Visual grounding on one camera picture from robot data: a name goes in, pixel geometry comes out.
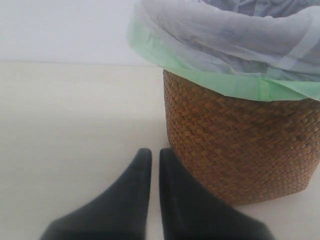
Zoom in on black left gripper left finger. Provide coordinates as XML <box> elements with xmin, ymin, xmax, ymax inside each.
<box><xmin>40</xmin><ymin>148</ymin><xmax>152</xmax><ymax>240</ymax></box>

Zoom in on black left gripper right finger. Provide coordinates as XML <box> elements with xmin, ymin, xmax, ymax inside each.
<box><xmin>159</xmin><ymin>148</ymin><xmax>272</xmax><ymax>240</ymax></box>

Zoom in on woven wicker waste basket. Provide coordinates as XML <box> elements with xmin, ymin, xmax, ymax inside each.
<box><xmin>163</xmin><ymin>70</ymin><xmax>320</xmax><ymax>205</ymax></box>

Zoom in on white green plastic bin liner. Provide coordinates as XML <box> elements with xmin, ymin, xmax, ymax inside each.
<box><xmin>127</xmin><ymin>0</ymin><xmax>320</xmax><ymax>102</ymax></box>

